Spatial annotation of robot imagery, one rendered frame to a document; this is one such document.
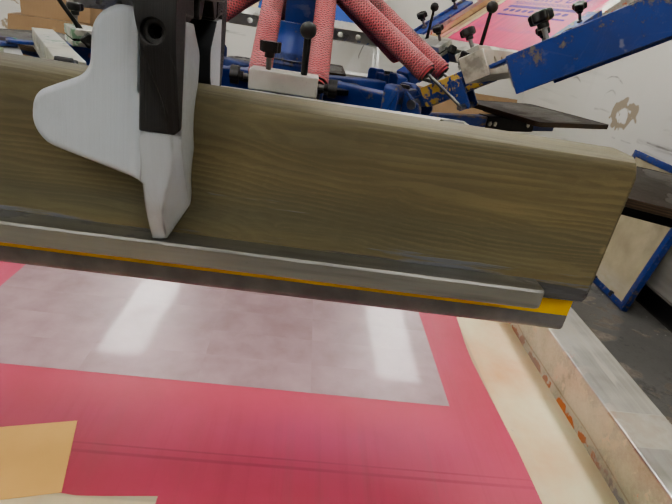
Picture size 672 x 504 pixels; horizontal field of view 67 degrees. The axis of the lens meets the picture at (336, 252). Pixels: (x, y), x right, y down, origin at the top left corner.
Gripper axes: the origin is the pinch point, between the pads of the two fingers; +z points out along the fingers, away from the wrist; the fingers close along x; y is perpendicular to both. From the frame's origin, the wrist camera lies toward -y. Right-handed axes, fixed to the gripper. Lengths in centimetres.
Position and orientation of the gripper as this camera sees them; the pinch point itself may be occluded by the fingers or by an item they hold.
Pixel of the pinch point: (189, 195)
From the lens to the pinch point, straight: 25.7
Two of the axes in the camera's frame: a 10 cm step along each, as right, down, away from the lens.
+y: -9.9, -1.2, -0.9
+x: 0.3, 4.3, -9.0
